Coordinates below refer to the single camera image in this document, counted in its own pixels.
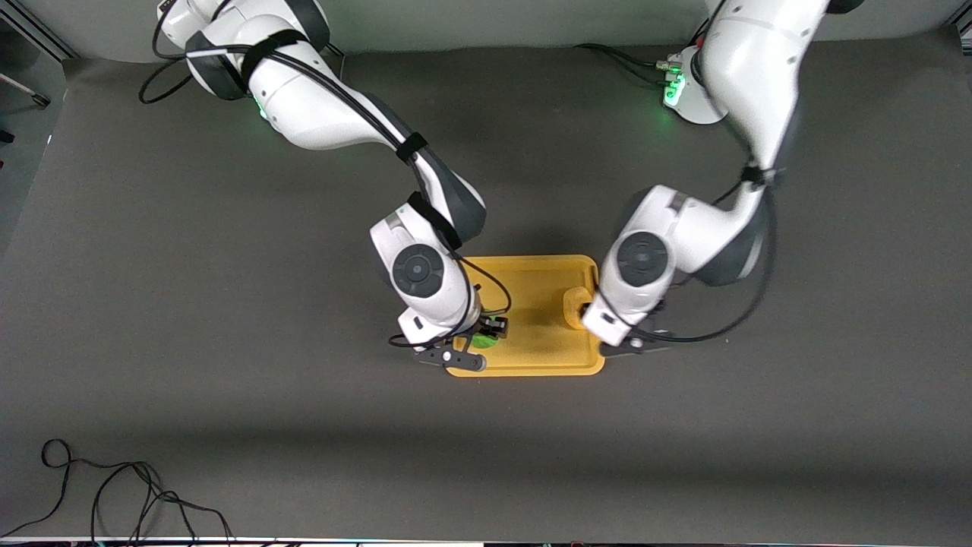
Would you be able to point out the yellow potato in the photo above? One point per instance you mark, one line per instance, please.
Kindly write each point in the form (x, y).
(575, 304)

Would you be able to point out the yellow plastic tray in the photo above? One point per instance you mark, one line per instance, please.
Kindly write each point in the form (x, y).
(535, 334)

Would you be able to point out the green apple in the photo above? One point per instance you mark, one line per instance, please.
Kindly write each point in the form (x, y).
(484, 341)

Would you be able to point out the dark grey table mat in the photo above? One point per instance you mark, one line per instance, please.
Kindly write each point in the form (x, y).
(486, 456)

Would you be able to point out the thin rod with black tip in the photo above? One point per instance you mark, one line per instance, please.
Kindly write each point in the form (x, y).
(34, 96)

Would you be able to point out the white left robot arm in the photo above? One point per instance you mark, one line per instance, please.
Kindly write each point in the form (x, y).
(752, 61)

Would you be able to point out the grey aluminium frame rail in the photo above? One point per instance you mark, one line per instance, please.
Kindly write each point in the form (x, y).
(38, 29)
(963, 26)

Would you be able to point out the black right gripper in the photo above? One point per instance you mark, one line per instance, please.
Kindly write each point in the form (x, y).
(492, 327)

